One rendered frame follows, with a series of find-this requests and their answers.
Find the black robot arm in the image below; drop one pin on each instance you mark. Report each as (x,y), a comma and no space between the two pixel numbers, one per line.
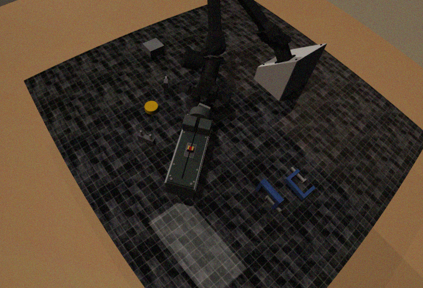
(269,33)

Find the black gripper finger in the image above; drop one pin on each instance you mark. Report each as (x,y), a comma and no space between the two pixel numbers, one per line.
(208,102)
(196,99)

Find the yellow short cylinder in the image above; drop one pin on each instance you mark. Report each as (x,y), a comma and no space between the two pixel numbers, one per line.
(151,107)

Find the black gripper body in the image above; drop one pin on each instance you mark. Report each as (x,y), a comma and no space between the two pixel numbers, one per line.
(209,77)

